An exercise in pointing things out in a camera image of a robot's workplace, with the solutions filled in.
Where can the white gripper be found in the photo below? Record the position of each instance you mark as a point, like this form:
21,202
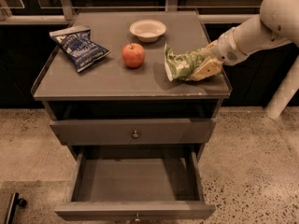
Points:
226,48

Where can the green jalapeno chip bag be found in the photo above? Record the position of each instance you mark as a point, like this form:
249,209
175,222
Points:
181,66

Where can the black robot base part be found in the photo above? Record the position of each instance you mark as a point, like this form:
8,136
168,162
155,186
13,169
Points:
14,202

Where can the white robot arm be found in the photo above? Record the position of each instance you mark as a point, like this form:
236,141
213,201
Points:
276,25

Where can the grey top drawer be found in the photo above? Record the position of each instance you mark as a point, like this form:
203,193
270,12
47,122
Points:
79,132

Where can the round metal drawer knob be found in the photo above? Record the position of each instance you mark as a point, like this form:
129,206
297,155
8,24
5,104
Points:
135,135

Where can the grey drawer cabinet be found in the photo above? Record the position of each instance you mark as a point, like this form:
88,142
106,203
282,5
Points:
110,90

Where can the blue vinegar chip bag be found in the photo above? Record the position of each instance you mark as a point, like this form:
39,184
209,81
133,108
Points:
76,44

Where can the grey open middle drawer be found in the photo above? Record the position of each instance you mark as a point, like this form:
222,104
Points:
118,185

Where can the metal middle drawer knob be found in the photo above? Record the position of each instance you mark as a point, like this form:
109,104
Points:
136,220

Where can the white bowl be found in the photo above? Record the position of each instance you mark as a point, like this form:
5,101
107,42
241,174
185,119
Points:
147,30

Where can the metal window railing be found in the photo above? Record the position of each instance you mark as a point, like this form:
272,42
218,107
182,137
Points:
34,12

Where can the red apple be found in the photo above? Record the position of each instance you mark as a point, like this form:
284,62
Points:
133,55

